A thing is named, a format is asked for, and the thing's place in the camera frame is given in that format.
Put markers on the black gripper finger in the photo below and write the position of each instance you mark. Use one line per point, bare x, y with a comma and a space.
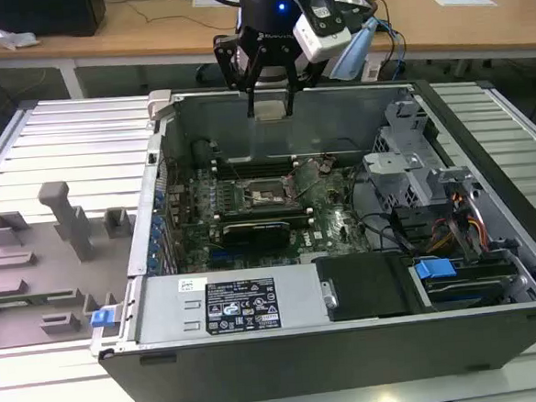
233, 70
297, 72

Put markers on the silver square CPU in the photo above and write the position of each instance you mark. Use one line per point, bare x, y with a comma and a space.
270, 111

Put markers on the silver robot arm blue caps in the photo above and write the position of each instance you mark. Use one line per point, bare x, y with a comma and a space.
272, 76

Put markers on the black RAM slot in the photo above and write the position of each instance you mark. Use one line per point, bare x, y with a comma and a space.
259, 213
299, 218
252, 172
252, 168
251, 165
251, 161

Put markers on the CPU socket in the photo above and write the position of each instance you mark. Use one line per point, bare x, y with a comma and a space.
265, 196

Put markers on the blue expansion slot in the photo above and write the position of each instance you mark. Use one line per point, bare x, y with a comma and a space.
219, 258

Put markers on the black office chair base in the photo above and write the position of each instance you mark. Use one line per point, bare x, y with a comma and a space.
204, 72

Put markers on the beige plastic clamp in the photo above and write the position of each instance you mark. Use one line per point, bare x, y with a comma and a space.
160, 100

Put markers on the black cylinder part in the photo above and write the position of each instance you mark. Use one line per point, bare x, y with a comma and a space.
200, 153

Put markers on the round coin battery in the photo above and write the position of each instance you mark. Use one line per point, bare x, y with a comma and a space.
326, 167

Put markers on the silver metal drive cage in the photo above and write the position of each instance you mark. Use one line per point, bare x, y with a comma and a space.
399, 164

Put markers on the light wooden desk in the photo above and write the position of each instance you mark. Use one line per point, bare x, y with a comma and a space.
18, 55
444, 27

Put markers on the black graphics card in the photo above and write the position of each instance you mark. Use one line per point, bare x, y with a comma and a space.
256, 233

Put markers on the green motherboard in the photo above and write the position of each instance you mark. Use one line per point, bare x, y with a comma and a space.
334, 233

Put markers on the black computer tower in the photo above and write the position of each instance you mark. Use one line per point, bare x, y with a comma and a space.
29, 15

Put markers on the crumpled white paper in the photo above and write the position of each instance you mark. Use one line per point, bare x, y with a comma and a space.
13, 40

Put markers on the small silver latch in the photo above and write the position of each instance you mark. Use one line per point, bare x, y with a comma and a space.
329, 293

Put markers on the black plastic shroud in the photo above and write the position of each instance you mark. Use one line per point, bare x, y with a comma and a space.
370, 286

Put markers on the hard disk in blue carrier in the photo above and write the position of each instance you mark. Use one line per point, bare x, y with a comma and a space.
434, 270

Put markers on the silver power supply unit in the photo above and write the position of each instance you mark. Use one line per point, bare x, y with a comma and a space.
165, 309

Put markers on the grey parts rack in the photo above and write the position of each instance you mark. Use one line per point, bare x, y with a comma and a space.
48, 281

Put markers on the blue plastic clamp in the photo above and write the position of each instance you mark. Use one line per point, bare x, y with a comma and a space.
99, 318

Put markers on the green RAM stick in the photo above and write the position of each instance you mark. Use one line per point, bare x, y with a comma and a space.
49, 297

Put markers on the black grey PC case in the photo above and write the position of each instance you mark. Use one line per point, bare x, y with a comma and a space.
307, 368

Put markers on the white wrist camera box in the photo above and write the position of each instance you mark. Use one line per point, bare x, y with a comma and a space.
321, 38

